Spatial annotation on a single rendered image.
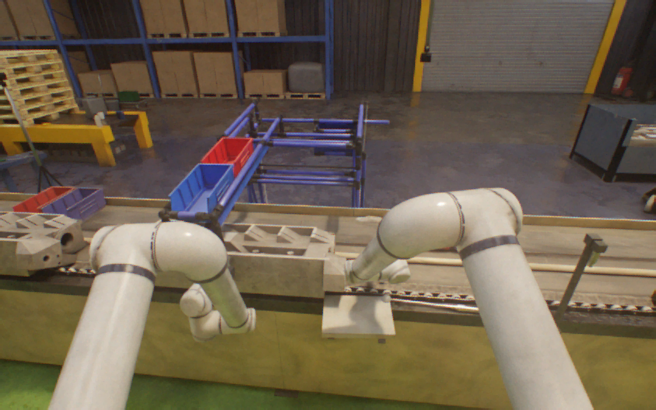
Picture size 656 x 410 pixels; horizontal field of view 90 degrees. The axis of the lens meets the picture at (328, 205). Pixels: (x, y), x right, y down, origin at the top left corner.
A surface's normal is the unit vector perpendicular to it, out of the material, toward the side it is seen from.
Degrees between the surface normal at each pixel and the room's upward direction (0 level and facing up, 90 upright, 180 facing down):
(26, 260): 71
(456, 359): 90
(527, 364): 54
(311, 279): 80
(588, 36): 90
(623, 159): 90
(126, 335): 62
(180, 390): 0
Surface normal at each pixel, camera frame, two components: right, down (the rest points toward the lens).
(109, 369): 0.70, -0.48
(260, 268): -0.11, 0.32
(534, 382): -0.64, -0.26
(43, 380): -0.01, -0.88
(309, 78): -0.07, 0.52
